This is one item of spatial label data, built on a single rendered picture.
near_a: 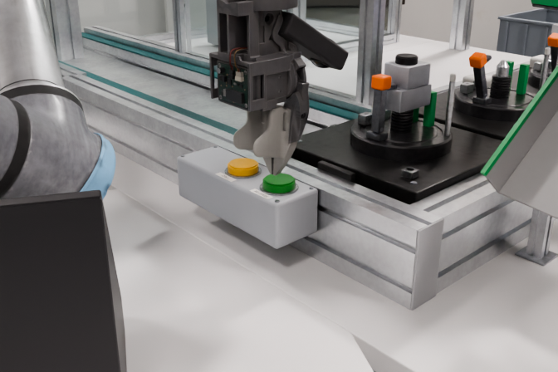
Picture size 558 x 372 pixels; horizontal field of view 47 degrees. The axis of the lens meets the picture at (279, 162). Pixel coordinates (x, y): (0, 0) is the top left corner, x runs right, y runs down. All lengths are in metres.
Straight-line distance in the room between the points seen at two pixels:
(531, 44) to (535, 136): 2.15
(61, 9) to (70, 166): 1.04
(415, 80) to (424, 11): 4.58
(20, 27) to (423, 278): 0.56
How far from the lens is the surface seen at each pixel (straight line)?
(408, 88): 0.88
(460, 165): 0.86
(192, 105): 1.29
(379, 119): 0.86
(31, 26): 0.87
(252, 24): 0.69
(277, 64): 0.69
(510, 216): 0.88
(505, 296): 0.81
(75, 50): 1.76
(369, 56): 1.12
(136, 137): 1.14
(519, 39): 2.92
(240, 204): 0.80
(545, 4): 0.70
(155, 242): 0.89
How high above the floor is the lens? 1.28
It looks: 22 degrees down
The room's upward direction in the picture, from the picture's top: straight up
